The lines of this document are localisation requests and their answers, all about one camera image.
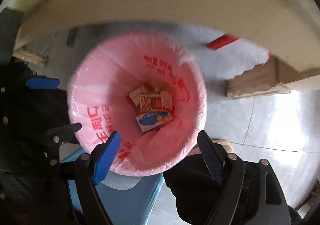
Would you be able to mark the yellow candy wrapper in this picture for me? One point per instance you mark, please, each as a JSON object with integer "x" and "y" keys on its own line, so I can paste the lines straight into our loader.
{"x": 161, "y": 88}

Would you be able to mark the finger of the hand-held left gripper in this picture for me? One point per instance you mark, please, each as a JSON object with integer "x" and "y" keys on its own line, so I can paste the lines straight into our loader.
{"x": 63, "y": 131}
{"x": 42, "y": 84}

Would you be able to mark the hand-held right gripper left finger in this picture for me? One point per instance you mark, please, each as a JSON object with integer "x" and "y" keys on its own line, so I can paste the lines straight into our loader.
{"x": 106, "y": 158}

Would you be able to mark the beige slipper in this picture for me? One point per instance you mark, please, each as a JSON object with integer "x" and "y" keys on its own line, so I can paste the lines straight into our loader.
{"x": 223, "y": 143}

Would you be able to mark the red plastic chair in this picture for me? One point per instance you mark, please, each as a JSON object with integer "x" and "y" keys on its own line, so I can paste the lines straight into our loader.
{"x": 222, "y": 42}

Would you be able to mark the bin with pink bag liner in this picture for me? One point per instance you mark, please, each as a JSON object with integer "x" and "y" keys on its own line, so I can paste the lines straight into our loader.
{"x": 105, "y": 85}

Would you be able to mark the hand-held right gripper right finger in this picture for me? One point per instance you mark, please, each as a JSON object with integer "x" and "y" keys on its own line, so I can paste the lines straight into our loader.
{"x": 211, "y": 157}

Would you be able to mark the person's black trouser leg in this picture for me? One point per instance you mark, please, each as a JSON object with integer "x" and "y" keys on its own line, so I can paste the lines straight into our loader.
{"x": 190, "y": 190}

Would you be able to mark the red-brown card box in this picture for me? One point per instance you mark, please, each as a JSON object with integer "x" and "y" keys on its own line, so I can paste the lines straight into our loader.
{"x": 150, "y": 102}

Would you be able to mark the blue medicine box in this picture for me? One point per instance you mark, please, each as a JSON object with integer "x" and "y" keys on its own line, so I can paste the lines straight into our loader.
{"x": 152, "y": 120}

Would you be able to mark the light blue plastic stool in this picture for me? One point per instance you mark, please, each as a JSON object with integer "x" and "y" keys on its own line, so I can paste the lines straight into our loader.
{"x": 135, "y": 200}

